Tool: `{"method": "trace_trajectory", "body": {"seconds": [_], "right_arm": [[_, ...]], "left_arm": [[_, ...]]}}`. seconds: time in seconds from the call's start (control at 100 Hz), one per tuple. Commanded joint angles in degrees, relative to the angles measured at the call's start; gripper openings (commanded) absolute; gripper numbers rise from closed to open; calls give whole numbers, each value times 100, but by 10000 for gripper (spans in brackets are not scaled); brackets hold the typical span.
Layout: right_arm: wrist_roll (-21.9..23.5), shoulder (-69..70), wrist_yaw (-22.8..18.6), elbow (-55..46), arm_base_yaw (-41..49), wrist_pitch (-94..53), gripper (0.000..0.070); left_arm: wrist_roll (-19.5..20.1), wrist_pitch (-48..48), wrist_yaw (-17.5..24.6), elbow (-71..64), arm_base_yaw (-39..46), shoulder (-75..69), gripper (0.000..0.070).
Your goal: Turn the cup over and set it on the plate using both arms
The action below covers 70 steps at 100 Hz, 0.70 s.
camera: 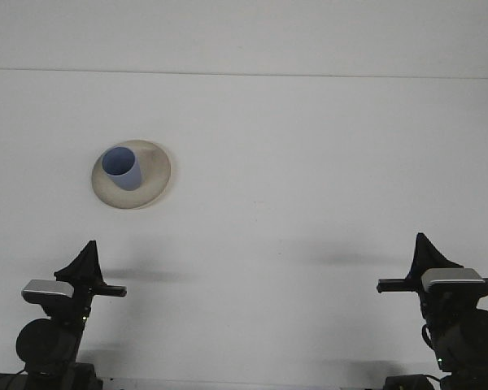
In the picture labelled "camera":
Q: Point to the pale blue cup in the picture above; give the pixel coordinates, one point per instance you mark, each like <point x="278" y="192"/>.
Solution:
<point x="124" y="172"/>

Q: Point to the pale round plate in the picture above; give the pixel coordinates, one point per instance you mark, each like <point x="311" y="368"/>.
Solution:
<point x="154" y="183"/>

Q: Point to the dark robot platform edge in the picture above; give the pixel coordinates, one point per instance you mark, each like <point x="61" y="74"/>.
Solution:
<point x="0" y="382"/>

